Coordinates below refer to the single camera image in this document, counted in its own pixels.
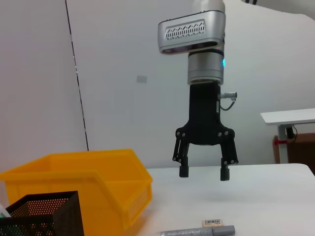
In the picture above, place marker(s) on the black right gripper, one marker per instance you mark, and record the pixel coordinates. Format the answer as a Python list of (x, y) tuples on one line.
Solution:
[(204, 118)]

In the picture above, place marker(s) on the beige barcode eraser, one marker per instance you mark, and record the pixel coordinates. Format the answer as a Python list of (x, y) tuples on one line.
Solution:
[(213, 222)]

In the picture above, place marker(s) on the grey marker pen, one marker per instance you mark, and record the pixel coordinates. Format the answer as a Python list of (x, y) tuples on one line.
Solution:
[(197, 231)]

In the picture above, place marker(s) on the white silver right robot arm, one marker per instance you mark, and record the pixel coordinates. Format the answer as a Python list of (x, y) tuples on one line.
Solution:
[(205, 68)]

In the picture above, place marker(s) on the white background desk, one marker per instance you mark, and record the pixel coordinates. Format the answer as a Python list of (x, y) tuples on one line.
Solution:
[(288, 116)]

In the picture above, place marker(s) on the black mesh pen holder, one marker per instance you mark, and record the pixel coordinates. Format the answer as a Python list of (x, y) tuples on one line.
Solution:
[(61, 216)]

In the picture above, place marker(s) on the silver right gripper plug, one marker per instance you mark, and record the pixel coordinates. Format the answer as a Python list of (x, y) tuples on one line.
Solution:
[(229, 95)]

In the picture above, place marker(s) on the red clamp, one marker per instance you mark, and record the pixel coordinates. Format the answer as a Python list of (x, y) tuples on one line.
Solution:
[(280, 142)]

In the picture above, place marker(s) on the brown cabinet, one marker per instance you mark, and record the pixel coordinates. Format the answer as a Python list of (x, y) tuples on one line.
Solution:
[(302, 150)]

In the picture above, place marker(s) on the yellow plastic bin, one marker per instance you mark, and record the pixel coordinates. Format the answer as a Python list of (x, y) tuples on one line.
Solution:
[(86, 167)]

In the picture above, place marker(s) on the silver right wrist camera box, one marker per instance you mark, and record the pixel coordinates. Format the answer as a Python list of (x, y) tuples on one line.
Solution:
[(192, 32)]

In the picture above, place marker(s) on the thin black wall strip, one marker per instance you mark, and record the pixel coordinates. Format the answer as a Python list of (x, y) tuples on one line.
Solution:
[(78, 81)]

